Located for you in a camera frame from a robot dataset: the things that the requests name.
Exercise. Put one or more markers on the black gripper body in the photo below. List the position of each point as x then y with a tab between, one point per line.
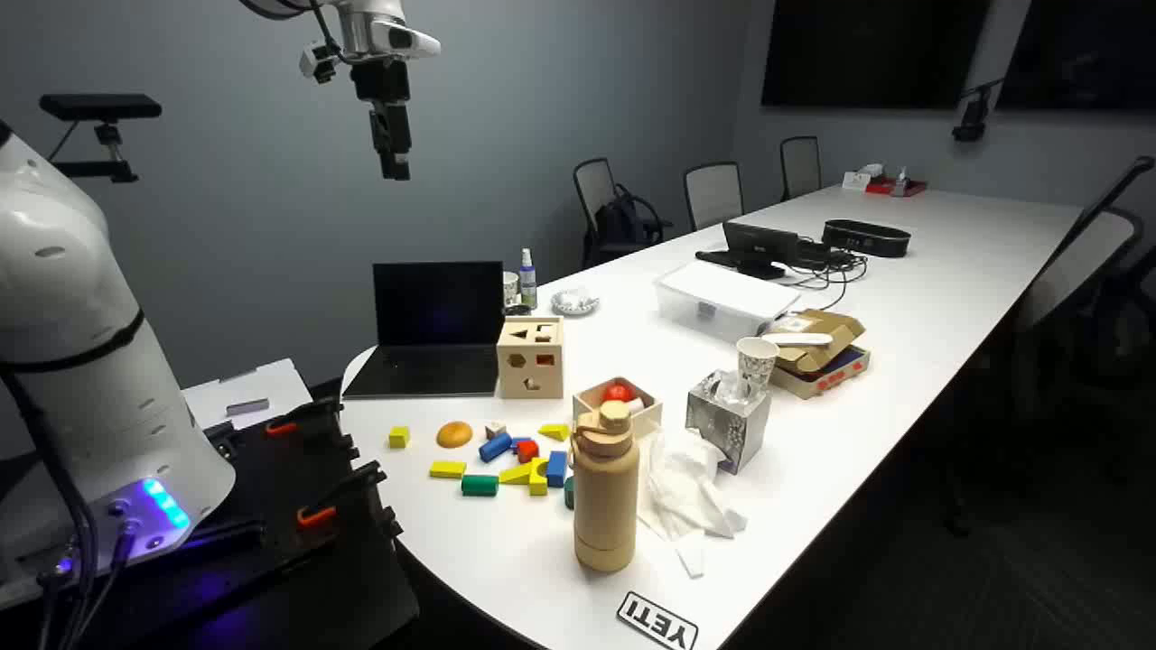
383	85

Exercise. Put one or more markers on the white napkin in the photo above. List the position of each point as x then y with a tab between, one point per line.
712	511

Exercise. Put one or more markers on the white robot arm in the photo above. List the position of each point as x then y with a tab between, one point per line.
72	363

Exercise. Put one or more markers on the black laptop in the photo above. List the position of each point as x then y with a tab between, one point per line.
435	318

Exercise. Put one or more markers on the small spray bottle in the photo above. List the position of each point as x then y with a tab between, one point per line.
529	284

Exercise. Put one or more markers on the grey office chair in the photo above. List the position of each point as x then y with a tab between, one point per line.
712	191
798	163
591	180

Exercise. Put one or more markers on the white round device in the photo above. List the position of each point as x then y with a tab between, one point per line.
576	305

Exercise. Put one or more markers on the black backpack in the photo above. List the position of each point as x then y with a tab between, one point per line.
631	221

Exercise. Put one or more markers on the wooden shape sorter cube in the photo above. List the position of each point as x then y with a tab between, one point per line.
529	363

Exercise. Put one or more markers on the white paper sheet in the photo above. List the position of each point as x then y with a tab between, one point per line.
238	384

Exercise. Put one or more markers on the small yellow cube block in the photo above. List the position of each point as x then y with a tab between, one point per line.
397	438

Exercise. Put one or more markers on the orange dome block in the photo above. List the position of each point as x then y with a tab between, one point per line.
452	434

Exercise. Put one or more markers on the orange clamp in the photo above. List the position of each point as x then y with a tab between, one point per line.
278	427
314	519

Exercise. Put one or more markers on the blue wooden block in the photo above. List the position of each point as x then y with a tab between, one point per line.
497	449
559	467

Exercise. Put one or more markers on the yellow triangle block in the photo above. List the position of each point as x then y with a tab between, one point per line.
554	431

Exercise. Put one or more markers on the yellow flat block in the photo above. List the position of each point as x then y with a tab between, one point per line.
446	472

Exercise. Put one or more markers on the red wooden block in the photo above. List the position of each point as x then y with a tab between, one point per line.
525	449

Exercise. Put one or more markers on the red ball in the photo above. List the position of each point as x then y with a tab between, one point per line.
620	392

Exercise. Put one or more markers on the green wooden block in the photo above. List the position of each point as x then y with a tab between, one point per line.
477	486
570	491

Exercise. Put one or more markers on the yellow wooden block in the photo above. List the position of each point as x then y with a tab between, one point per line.
517	475

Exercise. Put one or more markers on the white flat box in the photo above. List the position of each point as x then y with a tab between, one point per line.
723	295

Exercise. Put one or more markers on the small wooden box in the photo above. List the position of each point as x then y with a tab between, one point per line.
645	417

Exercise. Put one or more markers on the black monitor device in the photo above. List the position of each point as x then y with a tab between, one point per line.
759	244

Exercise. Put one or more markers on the tan water bottle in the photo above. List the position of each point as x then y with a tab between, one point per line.
603	507

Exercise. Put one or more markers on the white paper cup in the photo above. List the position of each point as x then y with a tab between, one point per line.
757	363

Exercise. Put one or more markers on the black robot cart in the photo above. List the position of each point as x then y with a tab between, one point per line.
300	578

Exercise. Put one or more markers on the small white box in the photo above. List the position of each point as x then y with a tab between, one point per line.
857	180

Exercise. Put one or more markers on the open cardboard box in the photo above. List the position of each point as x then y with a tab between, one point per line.
826	328

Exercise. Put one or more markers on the flat red printed box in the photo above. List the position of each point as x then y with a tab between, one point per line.
832	375

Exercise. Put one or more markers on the red tray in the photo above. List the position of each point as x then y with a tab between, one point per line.
902	184

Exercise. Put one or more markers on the dark office chair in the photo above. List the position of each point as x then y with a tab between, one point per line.
1086	275

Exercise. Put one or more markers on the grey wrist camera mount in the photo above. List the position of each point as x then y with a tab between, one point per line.
320	64

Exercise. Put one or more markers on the black camera on stand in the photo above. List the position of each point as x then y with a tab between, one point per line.
99	107

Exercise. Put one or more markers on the large black wall screen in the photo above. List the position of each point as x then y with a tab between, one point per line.
1077	55
872	53

